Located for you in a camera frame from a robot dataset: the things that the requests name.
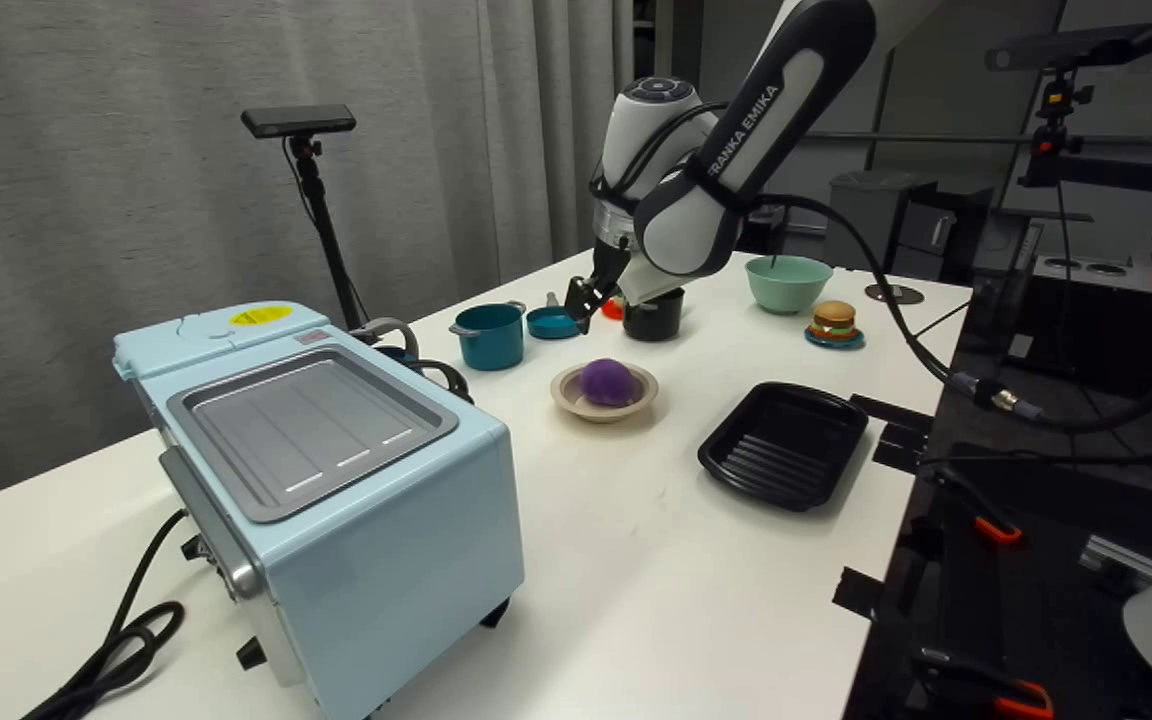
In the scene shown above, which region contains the black toaster power cable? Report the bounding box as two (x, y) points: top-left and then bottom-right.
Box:
(18, 505), (196, 720)

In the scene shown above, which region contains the teal toy pot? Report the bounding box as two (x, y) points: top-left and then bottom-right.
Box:
(449, 301), (527, 378)

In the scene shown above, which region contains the black camera bar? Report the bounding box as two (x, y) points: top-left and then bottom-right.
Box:
(982, 20), (1152, 80)
(236, 104), (360, 144)

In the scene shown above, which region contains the short black tape strip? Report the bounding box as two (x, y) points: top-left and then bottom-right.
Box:
(830, 563), (888, 622)
(853, 393), (936, 431)

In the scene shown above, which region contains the teal toy frying pan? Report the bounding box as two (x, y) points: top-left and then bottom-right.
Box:
(522, 303), (587, 343)

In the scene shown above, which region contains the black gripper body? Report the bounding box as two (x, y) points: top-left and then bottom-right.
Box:
(578, 237), (635, 318)

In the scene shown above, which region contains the black tripod stand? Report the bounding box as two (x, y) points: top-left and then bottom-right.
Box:
(279, 132), (376, 337)

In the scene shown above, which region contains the mint green bowl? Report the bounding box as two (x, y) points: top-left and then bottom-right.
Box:
(742, 254), (834, 322)

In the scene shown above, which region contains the small blue plate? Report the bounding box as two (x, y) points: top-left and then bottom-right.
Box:
(805, 325), (867, 355)

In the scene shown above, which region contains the cream white bowl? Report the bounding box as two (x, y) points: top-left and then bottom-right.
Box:
(547, 355), (665, 428)

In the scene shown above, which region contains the orange handled clamp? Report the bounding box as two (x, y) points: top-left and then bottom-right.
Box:
(926, 465), (1029, 553)
(913, 643), (1061, 720)

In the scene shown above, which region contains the black robot cable hose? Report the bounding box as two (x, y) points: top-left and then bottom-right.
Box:
(742, 192), (1152, 473)

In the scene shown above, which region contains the black saucepan grey handle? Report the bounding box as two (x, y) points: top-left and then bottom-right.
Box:
(619, 283), (689, 343)

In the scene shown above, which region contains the black camera clamp mount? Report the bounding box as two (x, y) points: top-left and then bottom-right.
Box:
(1018, 67), (1152, 192)

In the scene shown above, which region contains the light blue toaster oven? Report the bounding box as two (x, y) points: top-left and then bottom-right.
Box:
(109, 296), (527, 720)

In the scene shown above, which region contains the toy burger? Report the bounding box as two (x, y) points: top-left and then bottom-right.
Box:
(806, 296), (864, 343)

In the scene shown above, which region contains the black ribbed tray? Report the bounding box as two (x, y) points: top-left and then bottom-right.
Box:
(696, 380), (871, 516)

